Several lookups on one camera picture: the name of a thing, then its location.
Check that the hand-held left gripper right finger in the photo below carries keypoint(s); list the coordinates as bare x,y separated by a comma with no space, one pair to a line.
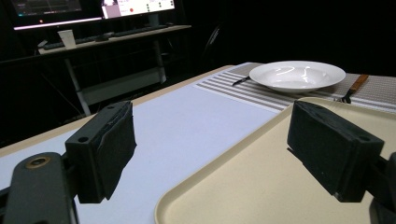
333,152

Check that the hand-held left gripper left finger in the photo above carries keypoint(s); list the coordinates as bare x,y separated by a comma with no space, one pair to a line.
93,155

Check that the white deep plate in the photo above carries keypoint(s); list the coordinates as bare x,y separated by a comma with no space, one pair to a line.
295,77

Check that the beige plastic tray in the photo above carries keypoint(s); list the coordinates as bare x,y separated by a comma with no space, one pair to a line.
249,186

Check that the white legged wooden desk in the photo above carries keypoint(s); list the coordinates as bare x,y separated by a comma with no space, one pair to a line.
124,87

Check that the white table mat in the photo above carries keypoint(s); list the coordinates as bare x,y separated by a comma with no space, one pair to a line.
186,130

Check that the grey striped placemat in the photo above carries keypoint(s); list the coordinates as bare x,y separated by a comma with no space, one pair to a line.
239,91

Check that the black keyboard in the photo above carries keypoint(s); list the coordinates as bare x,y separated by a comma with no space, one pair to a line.
140,30
84,40

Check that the black computer mouse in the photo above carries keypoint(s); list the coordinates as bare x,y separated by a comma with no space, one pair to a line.
102,38

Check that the white paper cup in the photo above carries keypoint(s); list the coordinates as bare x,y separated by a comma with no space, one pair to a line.
67,39

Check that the dark computer monitor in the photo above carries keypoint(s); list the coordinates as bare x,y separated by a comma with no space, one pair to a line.
46,12

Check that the bright computer monitor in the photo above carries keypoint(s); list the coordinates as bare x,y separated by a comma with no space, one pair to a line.
140,7

